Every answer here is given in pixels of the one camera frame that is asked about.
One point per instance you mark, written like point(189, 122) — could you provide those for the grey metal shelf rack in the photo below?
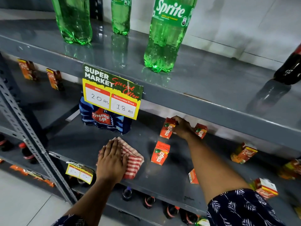
point(211, 77)

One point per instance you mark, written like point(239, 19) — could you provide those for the orange shelf edge label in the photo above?
point(18, 170)

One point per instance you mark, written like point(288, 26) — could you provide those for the orange mango drink carton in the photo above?
point(160, 154)
point(192, 177)
point(201, 131)
point(166, 129)

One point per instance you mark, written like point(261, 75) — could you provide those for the person's left hand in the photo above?
point(110, 162)

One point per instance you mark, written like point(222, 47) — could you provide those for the small yellow price tag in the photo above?
point(79, 172)

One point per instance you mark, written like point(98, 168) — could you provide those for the red white juice carton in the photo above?
point(265, 188)

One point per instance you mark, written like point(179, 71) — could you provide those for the person's right thumb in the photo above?
point(176, 133)

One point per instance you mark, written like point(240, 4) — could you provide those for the red white checked cloth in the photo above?
point(134, 162)

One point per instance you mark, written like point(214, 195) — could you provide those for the large green soda bottle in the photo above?
point(74, 21)
point(165, 37)

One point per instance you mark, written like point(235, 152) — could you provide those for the dark metal rack post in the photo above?
point(96, 8)

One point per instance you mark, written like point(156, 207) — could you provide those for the person's left little finger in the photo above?
point(101, 155)

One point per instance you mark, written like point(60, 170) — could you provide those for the person's left forearm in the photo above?
point(91, 200)

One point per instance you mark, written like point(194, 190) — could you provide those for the person's right hand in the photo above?
point(185, 130)

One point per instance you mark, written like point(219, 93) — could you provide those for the navy leaf-print right sleeve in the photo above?
point(242, 209)

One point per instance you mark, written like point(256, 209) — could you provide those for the green yellow packet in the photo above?
point(203, 222)

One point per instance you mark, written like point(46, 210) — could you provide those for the brown orange juice carton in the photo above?
point(27, 69)
point(243, 153)
point(290, 169)
point(54, 79)

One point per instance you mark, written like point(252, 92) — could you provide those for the large dark cola bottle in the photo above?
point(289, 68)

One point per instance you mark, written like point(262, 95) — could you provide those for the person's right forearm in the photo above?
point(211, 167)

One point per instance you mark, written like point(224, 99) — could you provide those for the blue cola multipack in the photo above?
point(103, 121)

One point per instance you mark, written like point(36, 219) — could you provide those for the person's left middle finger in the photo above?
point(112, 147)

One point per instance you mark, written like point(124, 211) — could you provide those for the small green soda bottle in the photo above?
point(121, 16)

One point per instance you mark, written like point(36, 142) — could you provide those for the navy leaf-print left sleeve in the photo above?
point(70, 221)

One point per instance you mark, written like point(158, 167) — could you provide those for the navy leaf-print sleeve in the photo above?
point(242, 209)
point(70, 221)

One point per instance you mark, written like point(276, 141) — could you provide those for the person's left thumb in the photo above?
point(125, 161)

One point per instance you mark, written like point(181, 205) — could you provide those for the green yellow price sign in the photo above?
point(110, 91)

